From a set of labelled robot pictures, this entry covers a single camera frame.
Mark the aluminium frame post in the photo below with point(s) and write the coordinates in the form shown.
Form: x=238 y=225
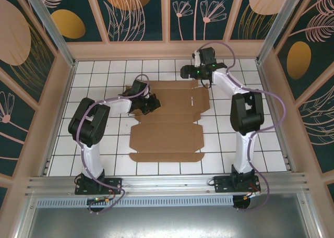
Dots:
x=54 y=31
x=279 y=26

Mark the grey metal sheet panel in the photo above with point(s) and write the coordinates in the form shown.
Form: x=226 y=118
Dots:
x=167 y=222

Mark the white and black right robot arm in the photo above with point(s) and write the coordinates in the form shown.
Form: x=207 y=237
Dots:
x=246 y=112

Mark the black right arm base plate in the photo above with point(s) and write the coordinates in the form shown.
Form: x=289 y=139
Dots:
x=221 y=183

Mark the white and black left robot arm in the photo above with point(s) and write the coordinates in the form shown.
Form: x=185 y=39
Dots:
x=88 y=123

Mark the aluminium mounting rail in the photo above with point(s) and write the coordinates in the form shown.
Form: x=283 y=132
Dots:
x=167 y=181

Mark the brown cardboard box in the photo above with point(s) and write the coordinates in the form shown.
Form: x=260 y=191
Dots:
x=167 y=136

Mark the thin aluminium table side rail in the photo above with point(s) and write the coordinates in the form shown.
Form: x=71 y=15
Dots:
x=66 y=92
x=261 y=76

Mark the small green circuit board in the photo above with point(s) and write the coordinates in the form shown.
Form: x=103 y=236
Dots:
x=100 y=200

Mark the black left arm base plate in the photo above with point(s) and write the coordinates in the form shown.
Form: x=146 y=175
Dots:
x=114 y=183

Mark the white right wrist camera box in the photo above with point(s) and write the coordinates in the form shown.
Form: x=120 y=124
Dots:
x=197 y=58

